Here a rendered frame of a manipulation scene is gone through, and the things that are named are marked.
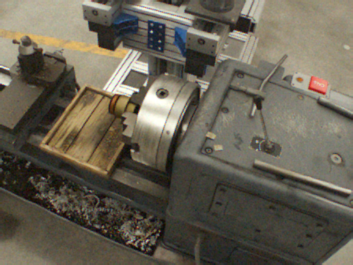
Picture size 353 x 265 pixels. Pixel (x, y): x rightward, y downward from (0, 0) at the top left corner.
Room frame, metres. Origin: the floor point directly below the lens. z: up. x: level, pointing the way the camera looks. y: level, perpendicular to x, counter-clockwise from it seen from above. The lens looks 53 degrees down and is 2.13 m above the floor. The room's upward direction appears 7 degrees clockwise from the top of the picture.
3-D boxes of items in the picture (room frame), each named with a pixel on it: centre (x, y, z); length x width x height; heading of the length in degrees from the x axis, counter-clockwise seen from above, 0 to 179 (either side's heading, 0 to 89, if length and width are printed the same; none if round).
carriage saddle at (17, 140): (1.00, 0.71, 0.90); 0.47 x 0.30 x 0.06; 164
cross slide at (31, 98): (1.00, 0.66, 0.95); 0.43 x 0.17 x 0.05; 164
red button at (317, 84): (0.91, -0.43, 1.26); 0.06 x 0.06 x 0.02; 74
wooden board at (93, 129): (0.90, 0.34, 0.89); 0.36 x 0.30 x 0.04; 164
